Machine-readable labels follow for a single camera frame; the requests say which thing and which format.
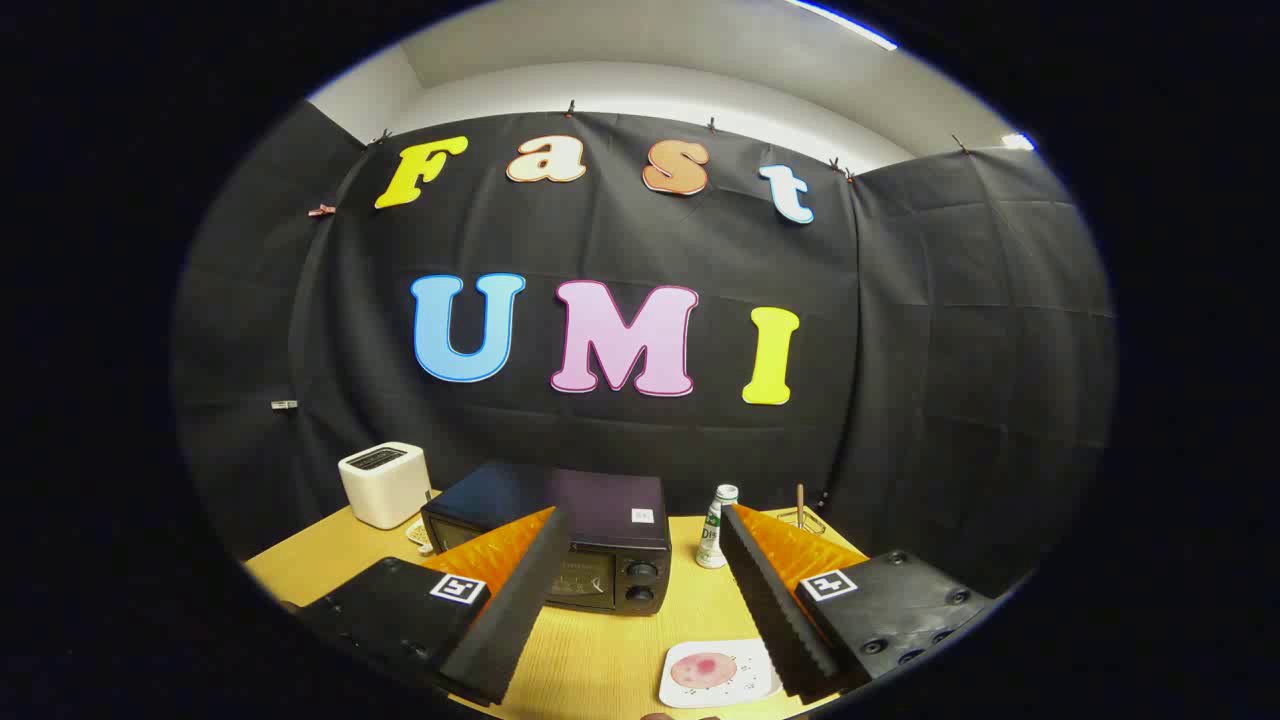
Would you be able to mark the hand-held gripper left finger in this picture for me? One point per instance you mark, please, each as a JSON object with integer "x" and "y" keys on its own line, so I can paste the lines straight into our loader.
{"x": 520, "y": 600}

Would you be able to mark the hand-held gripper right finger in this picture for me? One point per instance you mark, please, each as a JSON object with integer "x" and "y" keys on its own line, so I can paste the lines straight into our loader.
{"x": 765, "y": 600}

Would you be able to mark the white square plate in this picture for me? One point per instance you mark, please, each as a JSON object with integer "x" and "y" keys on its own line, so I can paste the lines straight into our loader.
{"x": 752, "y": 680}

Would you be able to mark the pink ham slice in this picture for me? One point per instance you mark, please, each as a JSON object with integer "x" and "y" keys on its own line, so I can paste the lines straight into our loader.
{"x": 702, "y": 670}

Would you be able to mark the black toaster oven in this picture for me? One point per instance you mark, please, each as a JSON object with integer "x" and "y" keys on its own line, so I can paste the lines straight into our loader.
{"x": 600, "y": 500}

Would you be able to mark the white bread toaster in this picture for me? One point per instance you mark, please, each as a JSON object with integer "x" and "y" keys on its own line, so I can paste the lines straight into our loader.
{"x": 384, "y": 488}

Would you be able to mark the white plastic bottle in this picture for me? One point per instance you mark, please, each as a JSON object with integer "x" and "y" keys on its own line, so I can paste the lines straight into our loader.
{"x": 714, "y": 535}

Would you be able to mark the small beige dish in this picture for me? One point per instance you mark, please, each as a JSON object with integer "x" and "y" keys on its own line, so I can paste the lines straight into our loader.
{"x": 418, "y": 534}

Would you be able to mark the black backdrop cloth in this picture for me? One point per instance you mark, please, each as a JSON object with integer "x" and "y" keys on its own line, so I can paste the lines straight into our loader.
{"x": 620, "y": 440}

